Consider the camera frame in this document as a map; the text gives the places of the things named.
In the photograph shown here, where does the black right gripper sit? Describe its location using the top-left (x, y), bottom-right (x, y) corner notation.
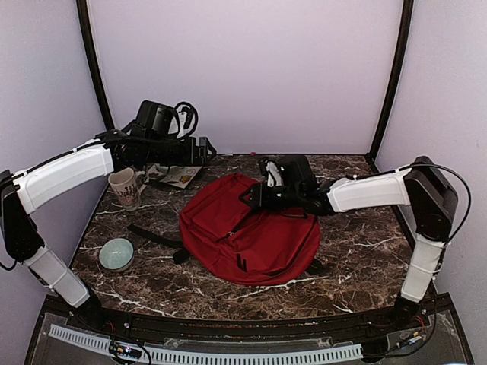
top-left (239, 182), bottom-right (303, 211)

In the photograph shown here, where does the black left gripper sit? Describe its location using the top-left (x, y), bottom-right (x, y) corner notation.
top-left (145, 136), bottom-right (216, 167)

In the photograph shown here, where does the red student backpack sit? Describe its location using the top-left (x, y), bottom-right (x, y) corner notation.
top-left (127, 173), bottom-right (325, 287)

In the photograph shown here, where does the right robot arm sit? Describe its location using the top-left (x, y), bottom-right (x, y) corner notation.
top-left (239, 155), bottom-right (465, 330)

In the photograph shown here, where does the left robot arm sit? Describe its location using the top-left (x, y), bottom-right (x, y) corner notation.
top-left (1, 100), bottom-right (217, 332)

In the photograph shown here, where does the square floral ceramic plate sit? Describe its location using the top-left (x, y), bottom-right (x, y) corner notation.
top-left (145, 163), bottom-right (202, 189)

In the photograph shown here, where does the white floral ceramic mug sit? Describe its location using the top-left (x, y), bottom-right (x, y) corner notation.
top-left (108, 167), bottom-right (147, 212)

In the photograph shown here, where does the teal ceramic bowl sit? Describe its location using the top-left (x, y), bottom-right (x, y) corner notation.
top-left (98, 238), bottom-right (134, 272)

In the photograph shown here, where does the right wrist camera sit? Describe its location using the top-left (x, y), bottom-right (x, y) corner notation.
top-left (258, 157), bottom-right (284, 188)

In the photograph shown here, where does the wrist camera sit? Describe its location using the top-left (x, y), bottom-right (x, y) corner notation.
top-left (258, 157), bottom-right (284, 188)
top-left (168, 101), bottom-right (199, 139)

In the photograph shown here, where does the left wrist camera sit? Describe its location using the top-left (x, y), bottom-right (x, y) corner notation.
top-left (168, 101), bottom-right (199, 139)

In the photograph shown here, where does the left black frame post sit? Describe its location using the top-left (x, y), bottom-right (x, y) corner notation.
top-left (75, 0), bottom-right (115, 130)

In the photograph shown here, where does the black frame post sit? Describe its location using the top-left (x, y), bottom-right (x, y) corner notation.
top-left (75, 0), bottom-right (115, 130)
top-left (366, 0), bottom-right (414, 165)

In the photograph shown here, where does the black front rail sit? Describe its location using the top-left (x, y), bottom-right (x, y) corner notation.
top-left (40, 294), bottom-right (454, 347)

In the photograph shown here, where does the white slotted cable duct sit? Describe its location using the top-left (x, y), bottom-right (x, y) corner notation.
top-left (48, 325), bottom-right (363, 364)

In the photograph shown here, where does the right black frame post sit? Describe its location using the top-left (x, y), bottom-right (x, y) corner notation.
top-left (366, 0), bottom-right (414, 165)

